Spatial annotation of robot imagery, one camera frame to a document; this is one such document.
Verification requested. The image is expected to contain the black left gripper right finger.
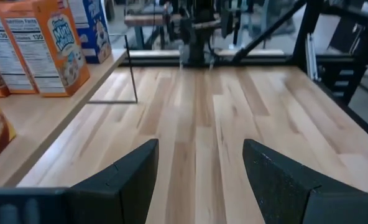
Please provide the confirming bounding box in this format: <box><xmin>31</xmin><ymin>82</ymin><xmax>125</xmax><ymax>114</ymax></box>
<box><xmin>242</xmin><ymin>138</ymin><xmax>368</xmax><ymax>224</ymax></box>

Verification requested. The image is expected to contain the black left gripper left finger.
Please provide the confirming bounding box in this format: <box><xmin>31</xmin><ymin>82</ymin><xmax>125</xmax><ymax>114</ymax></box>
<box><xmin>66</xmin><ymin>138</ymin><xmax>160</xmax><ymax>224</ymax></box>

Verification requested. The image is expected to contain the blue Frosted Flakes box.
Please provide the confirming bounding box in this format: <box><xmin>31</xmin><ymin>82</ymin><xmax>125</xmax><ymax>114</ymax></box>
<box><xmin>66</xmin><ymin>0</ymin><xmax>113</xmax><ymax>65</ymax></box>

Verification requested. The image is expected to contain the silver aluminium extrusion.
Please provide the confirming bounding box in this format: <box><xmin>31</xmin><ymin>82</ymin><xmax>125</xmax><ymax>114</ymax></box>
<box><xmin>305</xmin><ymin>32</ymin><xmax>319</xmax><ymax>82</ymax></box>

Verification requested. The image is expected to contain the wooden workbench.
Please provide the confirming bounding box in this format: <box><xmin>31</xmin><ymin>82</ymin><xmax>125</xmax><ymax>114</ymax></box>
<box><xmin>124</xmin><ymin>14</ymin><xmax>225</xmax><ymax>50</ymax></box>

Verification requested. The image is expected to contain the wooden shelf with black frame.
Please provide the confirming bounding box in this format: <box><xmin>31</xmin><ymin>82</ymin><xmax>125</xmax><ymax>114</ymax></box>
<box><xmin>0</xmin><ymin>33</ymin><xmax>139</xmax><ymax>189</ymax></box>

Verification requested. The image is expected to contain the black aluminium rig frame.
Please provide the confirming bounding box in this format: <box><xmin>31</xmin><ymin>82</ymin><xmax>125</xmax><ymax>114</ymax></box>
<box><xmin>121</xmin><ymin>0</ymin><xmax>368</xmax><ymax>139</ymax></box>

